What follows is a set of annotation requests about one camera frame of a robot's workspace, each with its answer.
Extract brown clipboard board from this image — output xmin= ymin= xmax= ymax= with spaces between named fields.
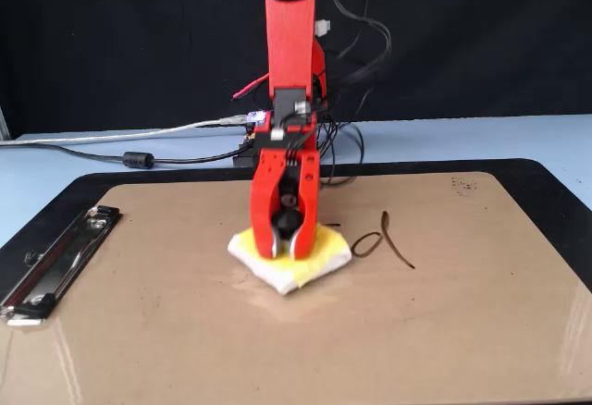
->
xmin=0 ymin=171 xmax=592 ymax=405

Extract silver USB cable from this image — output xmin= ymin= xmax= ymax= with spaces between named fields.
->
xmin=0 ymin=115 xmax=251 ymax=148

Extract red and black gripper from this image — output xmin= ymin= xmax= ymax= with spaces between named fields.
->
xmin=249 ymin=117 xmax=321 ymax=260

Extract black servo wires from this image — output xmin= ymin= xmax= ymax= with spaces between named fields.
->
xmin=314 ymin=0 xmax=394 ymax=190

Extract red wire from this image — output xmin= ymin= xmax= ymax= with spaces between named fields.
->
xmin=231 ymin=73 xmax=271 ymax=101

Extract black rectangular desk mat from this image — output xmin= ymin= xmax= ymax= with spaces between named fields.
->
xmin=0 ymin=158 xmax=592 ymax=298

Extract black backdrop cloth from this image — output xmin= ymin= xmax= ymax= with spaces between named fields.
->
xmin=0 ymin=0 xmax=592 ymax=141

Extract black robot base board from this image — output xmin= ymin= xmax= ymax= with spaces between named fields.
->
xmin=232 ymin=129 xmax=263 ymax=169

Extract silver metal clipboard clip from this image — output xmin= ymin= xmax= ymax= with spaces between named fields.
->
xmin=0 ymin=204 xmax=123 ymax=328

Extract black power cable with ferrite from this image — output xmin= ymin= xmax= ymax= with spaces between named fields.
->
xmin=27 ymin=141 xmax=254 ymax=171

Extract yellow sponge with black knob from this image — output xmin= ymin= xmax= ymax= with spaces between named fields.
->
xmin=227 ymin=210 xmax=352 ymax=296

